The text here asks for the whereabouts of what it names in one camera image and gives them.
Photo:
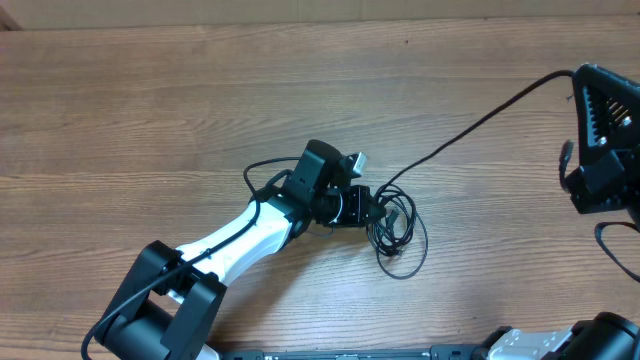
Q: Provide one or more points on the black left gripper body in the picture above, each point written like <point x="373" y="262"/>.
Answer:
<point x="344" y="205"/>

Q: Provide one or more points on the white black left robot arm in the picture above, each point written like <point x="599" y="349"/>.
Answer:
<point x="168" y="301"/>

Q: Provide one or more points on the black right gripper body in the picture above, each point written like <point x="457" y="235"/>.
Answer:
<point x="620" y="192"/>

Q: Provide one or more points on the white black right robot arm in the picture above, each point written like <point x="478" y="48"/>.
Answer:
<point x="607" y="336"/>

